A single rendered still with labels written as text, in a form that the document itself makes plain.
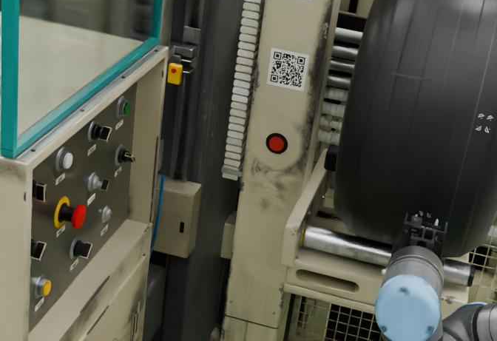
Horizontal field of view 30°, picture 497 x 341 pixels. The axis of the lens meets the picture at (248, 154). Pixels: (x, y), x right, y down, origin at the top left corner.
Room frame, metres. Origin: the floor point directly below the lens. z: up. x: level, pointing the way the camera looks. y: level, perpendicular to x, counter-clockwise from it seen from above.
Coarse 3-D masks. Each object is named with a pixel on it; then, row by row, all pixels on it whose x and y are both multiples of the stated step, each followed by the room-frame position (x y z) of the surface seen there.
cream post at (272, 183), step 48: (288, 0) 1.71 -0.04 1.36; (336, 0) 1.75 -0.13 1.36; (288, 48) 1.71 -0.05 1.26; (288, 96) 1.71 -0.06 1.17; (288, 144) 1.70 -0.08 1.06; (240, 192) 1.72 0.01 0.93; (288, 192) 1.70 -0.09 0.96; (240, 240) 1.72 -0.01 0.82; (240, 288) 1.71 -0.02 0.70; (240, 336) 1.71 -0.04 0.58
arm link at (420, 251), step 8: (408, 248) 1.27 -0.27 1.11; (416, 248) 1.26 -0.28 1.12; (424, 248) 1.27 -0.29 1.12; (392, 256) 1.27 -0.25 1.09; (400, 256) 1.24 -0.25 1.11; (424, 256) 1.24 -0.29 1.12; (432, 256) 1.25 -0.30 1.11; (440, 264) 1.25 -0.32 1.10; (384, 272) 1.24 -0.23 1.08; (440, 272) 1.22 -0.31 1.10
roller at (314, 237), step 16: (304, 240) 1.61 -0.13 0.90; (320, 240) 1.61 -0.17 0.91; (336, 240) 1.60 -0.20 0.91; (352, 240) 1.60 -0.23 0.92; (368, 240) 1.61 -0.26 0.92; (352, 256) 1.59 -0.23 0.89; (368, 256) 1.58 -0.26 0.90; (384, 256) 1.58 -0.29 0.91; (448, 272) 1.55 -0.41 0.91; (464, 272) 1.55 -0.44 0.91
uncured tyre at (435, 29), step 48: (384, 0) 1.62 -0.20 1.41; (432, 0) 1.59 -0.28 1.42; (480, 0) 1.59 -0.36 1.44; (384, 48) 1.53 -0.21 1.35; (432, 48) 1.51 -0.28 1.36; (480, 48) 1.51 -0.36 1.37; (384, 96) 1.48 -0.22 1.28; (432, 96) 1.47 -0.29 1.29; (480, 96) 1.46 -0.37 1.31; (384, 144) 1.46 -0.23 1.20; (432, 144) 1.45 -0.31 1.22; (480, 144) 1.43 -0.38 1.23; (336, 192) 1.55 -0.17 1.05; (384, 192) 1.47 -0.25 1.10; (432, 192) 1.45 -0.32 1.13; (480, 192) 1.43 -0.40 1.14; (384, 240) 1.56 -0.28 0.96; (480, 240) 1.51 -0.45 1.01
